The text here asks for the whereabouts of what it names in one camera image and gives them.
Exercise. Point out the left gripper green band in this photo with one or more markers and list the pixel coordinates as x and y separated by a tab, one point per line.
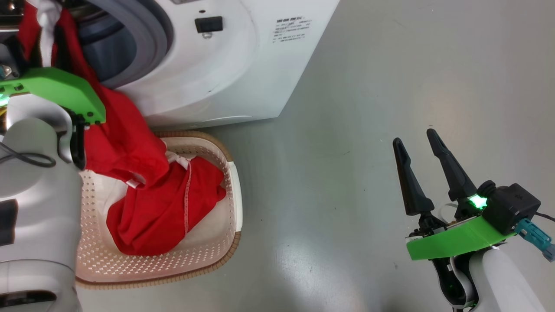
60	86

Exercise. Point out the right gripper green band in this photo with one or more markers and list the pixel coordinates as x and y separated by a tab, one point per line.
459	242

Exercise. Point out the red and white garment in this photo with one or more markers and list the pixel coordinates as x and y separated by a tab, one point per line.
151	212

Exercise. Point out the white front-load washing machine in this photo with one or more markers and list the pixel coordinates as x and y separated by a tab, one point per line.
238	65

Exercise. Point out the cream perforated laundry basket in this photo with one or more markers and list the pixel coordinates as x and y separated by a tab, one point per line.
204	255

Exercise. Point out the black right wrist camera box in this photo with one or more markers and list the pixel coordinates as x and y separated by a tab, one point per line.
516	206

